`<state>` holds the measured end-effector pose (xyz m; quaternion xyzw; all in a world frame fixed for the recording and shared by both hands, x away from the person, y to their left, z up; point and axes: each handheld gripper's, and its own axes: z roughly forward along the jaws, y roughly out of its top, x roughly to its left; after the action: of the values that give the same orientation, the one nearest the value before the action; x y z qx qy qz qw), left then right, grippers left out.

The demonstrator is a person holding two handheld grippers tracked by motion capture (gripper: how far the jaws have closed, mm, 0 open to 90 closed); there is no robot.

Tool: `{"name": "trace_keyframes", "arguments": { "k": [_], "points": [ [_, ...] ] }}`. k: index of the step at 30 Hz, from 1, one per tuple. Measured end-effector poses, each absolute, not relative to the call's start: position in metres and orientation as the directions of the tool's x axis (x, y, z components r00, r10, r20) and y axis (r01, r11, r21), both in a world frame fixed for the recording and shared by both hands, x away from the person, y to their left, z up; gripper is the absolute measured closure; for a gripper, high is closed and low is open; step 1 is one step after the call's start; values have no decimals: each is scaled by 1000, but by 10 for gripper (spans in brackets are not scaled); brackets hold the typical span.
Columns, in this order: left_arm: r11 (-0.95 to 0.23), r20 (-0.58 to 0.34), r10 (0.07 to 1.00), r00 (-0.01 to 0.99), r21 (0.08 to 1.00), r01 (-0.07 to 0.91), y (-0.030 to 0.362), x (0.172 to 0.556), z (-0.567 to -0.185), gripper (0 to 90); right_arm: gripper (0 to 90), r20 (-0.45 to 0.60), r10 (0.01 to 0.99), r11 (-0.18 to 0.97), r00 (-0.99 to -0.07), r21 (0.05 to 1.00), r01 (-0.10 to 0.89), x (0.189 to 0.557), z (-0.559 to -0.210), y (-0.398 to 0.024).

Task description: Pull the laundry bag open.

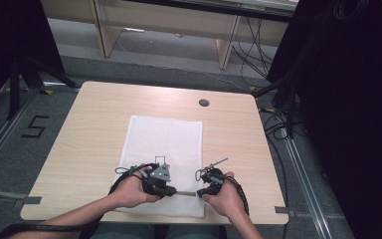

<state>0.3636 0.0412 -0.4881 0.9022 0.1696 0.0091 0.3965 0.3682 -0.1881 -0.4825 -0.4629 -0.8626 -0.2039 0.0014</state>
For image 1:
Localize black curtain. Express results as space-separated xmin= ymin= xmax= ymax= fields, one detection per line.
xmin=267 ymin=0 xmax=382 ymax=239
xmin=0 ymin=0 xmax=67 ymax=116

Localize person's legs in jeans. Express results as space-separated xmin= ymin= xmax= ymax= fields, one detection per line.
xmin=79 ymin=222 xmax=229 ymax=239

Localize metal floor rail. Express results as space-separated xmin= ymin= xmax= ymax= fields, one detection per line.
xmin=0 ymin=88 xmax=39 ymax=178
xmin=282 ymin=135 xmax=334 ymax=239

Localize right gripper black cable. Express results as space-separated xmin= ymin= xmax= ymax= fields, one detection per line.
xmin=194 ymin=167 xmax=251 ymax=217

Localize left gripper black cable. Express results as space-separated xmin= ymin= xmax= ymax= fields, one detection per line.
xmin=0 ymin=162 xmax=160 ymax=239

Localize black tripod stand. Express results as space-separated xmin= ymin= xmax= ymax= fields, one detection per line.
xmin=5 ymin=53 xmax=82 ymax=121

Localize white towel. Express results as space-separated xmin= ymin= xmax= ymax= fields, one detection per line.
xmin=111 ymin=115 xmax=207 ymax=219

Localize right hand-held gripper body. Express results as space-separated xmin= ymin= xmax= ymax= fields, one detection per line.
xmin=200 ymin=157 xmax=230 ymax=195

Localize black metal stand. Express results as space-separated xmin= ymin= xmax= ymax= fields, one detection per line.
xmin=252 ymin=64 xmax=301 ymax=140

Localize black floor cables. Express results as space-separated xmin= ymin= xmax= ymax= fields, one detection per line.
xmin=258 ymin=99 xmax=301 ymax=239

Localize hanging black cables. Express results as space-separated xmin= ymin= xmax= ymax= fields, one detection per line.
xmin=231 ymin=16 xmax=276 ymax=88

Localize person's left hand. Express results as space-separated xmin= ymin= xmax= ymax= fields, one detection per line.
xmin=111 ymin=165 xmax=162 ymax=210

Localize person's right hand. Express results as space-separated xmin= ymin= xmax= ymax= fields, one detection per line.
xmin=202 ymin=170 xmax=246 ymax=220

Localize grey tape piece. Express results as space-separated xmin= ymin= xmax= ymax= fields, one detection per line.
xmin=274 ymin=205 xmax=296 ymax=218
xmin=12 ymin=195 xmax=43 ymax=209

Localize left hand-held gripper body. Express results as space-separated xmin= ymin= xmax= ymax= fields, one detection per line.
xmin=141 ymin=162 xmax=177 ymax=200

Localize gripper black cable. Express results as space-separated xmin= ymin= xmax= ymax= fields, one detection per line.
xmin=0 ymin=162 xmax=160 ymax=239
xmin=194 ymin=167 xmax=251 ymax=217

